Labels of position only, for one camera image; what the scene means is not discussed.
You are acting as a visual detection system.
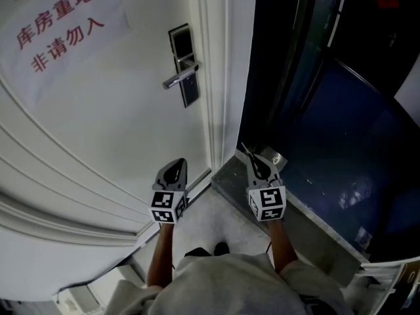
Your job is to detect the white moulded frame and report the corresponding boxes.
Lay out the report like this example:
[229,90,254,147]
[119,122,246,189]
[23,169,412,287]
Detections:
[356,258,420,311]

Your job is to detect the white door frame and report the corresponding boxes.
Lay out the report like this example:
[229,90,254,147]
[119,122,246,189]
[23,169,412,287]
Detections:
[196,0,257,177]

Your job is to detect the dark blue glass panel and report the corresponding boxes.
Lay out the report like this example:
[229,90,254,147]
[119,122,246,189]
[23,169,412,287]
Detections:
[271,56,420,263]

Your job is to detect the paper sign with red print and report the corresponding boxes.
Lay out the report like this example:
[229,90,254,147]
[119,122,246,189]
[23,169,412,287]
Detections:
[0,0,131,108]

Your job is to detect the person's left forearm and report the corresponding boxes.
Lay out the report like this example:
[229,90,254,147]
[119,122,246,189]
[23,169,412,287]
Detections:
[145,220,175,289]

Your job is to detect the white panelled door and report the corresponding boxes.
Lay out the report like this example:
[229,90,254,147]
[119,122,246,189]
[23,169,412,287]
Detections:
[0,0,213,303]

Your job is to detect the black and silver door lock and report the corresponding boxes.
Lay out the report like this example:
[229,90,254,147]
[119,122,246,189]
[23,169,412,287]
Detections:
[162,23,203,108]

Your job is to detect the silver metal plate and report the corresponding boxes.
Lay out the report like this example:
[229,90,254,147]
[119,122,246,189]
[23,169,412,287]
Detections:
[261,145,289,171]

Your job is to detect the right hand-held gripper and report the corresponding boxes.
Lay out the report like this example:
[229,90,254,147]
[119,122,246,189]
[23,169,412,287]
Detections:
[243,153,287,223]

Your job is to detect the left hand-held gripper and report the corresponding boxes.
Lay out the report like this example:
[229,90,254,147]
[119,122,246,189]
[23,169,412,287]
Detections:
[150,157,190,225]

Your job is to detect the grey stone ledge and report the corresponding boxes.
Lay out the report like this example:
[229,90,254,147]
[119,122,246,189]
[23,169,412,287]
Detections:
[211,148,371,289]

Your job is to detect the person's grey shirt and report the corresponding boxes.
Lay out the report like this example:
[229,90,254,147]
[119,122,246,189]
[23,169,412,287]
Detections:
[104,251,354,315]

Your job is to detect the person's black shoe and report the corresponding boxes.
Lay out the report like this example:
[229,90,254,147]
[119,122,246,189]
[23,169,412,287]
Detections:
[213,241,230,257]

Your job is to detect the person's right forearm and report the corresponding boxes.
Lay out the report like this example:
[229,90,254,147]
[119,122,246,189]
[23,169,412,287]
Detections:
[266,219,300,276]

